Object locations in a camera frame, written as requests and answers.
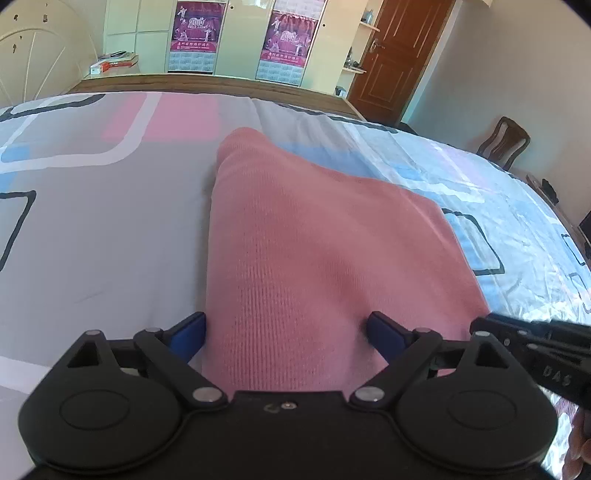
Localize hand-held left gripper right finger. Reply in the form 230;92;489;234
349;311;515;411

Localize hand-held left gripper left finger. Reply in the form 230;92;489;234
65;311;228;411

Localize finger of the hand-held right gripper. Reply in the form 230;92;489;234
469;313;591;358

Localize pink knit sweater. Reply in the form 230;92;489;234
203;127;491;401

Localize person's right hand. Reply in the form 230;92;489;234
568;408;591;480

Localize printed bed sheet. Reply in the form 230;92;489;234
0;91;591;480

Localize wooden chair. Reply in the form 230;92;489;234
476;116;531;172

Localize brown wooden door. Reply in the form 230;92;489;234
347;0;457;128

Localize pale yellow wardrobe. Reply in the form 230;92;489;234
102;0;372;95

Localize cream headboard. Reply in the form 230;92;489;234
0;0;103;108

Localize wooden bed frame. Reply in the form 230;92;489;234
68;73;366;121

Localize corner wall shelves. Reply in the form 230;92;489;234
336;8;380;97

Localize wall calendar poster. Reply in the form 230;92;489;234
167;0;228;75
255;0;327;86

